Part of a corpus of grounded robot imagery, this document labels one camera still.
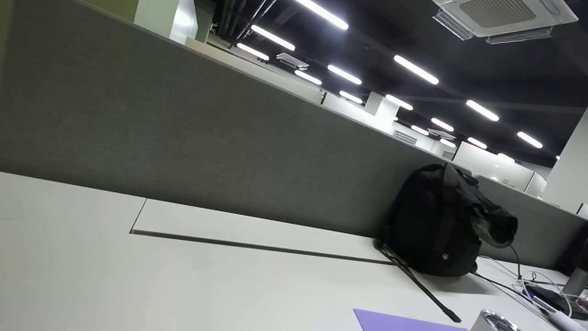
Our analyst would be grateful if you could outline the silver metal cup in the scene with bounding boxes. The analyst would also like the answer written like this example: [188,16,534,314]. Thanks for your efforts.
[469,309,523,331]

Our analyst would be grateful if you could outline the white cylindrical object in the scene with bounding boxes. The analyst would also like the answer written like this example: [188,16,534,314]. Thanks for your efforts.
[548,310,588,331]

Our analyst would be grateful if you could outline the grey desk partition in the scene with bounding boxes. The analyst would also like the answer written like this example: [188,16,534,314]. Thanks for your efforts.
[0,0,588,271]

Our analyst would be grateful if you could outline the black backpack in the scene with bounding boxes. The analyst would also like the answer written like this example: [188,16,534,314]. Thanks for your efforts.
[373,163,519,323]

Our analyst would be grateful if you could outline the purple mat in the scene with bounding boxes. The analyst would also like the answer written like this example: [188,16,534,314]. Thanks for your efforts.
[353,308,468,331]

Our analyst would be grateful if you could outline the ceiling air conditioner unit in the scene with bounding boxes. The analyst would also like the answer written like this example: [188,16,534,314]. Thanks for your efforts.
[431,0,579,45]

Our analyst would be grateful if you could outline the black flat device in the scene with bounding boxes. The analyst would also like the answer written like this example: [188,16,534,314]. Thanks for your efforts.
[525,285,588,321]

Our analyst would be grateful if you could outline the grey monitor stand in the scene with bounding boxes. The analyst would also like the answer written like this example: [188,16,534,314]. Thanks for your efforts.
[562,239,588,297]

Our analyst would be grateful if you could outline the black cable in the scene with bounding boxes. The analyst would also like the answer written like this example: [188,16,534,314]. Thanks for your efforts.
[472,244,566,306]

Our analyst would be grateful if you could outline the white cable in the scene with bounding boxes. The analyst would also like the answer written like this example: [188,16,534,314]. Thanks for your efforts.
[479,255,588,318]

